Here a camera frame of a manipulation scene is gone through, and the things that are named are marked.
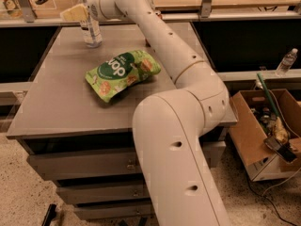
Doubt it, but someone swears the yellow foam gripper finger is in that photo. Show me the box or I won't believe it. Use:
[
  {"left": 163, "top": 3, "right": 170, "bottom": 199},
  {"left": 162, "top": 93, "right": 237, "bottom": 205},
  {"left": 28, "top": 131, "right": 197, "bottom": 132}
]
[{"left": 60, "top": 4, "right": 88, "bottom": 22}]

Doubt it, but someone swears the clear plastic water bottle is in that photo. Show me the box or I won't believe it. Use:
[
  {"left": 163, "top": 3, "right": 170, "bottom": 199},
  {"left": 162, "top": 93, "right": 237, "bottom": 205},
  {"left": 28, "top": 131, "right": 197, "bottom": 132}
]
[{"left": 79, "top": 0, "right": 103, "bottom": 48}]

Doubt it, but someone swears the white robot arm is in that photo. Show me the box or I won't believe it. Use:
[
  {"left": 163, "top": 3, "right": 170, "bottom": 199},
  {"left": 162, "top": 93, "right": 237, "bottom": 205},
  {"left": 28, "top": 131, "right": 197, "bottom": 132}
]
[{"left": 61, "top": 0, "right": 230, "bottom": 226}]

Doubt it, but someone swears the small clear bottle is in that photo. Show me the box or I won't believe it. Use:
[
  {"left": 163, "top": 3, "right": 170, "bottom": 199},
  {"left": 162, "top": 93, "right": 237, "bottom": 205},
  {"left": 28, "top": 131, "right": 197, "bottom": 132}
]
[{"left": 275, "top": 48, "right": 298, "bottom": 76}]

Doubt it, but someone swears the wooden shelf rack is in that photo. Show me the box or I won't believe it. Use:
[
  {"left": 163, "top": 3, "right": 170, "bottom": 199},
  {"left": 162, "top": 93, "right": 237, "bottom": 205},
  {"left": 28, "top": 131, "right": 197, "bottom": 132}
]
[{"left": 0, "top": 0, "right": 301, "bottom": 28}]

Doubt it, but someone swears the green snack bag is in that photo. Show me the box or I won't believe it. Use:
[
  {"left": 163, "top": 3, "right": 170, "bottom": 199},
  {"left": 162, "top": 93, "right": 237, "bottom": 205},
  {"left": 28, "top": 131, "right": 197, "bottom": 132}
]
[{"left": 85, "top": 50, "right": 161, "bottom": 103}]

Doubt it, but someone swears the grey drawer cabinet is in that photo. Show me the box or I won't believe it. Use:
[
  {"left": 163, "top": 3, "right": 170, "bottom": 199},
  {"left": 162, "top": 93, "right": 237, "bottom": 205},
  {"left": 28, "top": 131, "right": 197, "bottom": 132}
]
[{"left": 5, "top": 22, "right": 238, "bottom": 222}]

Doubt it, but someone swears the cardboard box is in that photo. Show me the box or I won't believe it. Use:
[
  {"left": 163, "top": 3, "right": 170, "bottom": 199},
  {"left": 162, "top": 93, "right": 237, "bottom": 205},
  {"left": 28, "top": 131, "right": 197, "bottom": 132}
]
[{"left": 230, "top": 89, "right": 301, "bottom": 182}]

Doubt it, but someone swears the black phone device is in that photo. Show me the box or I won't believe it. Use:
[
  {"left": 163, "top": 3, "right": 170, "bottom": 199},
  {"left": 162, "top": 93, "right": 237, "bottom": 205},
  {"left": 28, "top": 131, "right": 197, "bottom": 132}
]
[{"left": 263, "top": 137, "right": 296, "bottom": 163}]

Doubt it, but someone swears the green handled brush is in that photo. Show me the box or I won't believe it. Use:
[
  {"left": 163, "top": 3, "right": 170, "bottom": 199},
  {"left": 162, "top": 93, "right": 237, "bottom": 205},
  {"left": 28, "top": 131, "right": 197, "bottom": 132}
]
[{"left": 257, "top": 73, "right": 289, "bottom": 144}]

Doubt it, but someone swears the black cable on floor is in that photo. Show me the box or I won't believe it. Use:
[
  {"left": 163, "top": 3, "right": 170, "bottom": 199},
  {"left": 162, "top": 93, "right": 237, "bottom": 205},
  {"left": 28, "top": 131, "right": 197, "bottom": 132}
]
[{"left": 244, "top": 172, "right": 301, "bottom": 226}]

